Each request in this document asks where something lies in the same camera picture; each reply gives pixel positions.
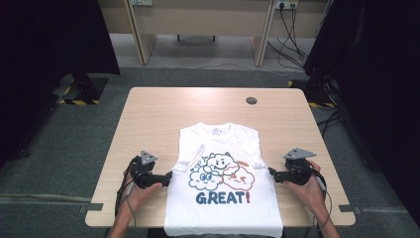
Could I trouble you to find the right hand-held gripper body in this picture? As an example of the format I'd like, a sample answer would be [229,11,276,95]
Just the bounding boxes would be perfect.
[282,147,317,186]

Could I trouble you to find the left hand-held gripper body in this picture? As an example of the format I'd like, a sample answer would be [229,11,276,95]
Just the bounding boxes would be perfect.
[129,150,167,190]

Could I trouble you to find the white printed t-shirt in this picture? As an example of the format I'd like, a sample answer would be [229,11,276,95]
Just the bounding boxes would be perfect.
[163,122,284,238]

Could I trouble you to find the person's left hand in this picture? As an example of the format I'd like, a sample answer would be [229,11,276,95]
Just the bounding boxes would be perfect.
[121,172,163,214]

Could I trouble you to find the person's right hand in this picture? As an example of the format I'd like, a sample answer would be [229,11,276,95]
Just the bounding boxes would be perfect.
[282,160,327,216]

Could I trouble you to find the grey tape piece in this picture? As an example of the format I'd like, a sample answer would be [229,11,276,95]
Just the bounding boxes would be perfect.
[338,203,363,215]
[78,202,104,214]

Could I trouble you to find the person's grey clothing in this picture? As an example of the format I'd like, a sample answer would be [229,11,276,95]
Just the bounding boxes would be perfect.
[174,233,265,238]

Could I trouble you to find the black stand base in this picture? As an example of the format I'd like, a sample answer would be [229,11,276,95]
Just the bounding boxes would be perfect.
[286,73,336,109]
[58,72,109,106]

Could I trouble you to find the black curtain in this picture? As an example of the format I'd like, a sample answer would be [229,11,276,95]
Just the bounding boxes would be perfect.
[0,0,122,167]
[303,0,420,227]

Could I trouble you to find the wide beige desk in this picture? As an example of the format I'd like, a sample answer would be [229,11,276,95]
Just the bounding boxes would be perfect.
[123,0,276,67]

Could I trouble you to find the grey left gripper cable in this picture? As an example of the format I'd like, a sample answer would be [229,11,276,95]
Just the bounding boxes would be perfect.
[125,181,138,229]

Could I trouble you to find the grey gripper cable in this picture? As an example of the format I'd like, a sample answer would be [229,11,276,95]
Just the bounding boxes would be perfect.
[308,167,334,232]
[125,181,138,229]

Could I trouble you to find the grey right gripper cable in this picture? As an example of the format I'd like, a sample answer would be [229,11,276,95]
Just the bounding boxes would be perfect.
[308,167,334,232]

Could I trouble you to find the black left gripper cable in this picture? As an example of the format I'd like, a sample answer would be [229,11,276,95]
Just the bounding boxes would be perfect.
[114,156,140,219]

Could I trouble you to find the black floor cables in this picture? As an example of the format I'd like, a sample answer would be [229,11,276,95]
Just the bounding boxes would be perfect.
[316,108,345,137]

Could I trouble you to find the grey floor cable cover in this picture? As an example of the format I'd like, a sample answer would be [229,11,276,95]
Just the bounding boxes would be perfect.
[0,192,92,204]

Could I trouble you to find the black power cables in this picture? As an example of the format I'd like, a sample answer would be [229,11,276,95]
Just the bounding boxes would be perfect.
[266,6,318,72]

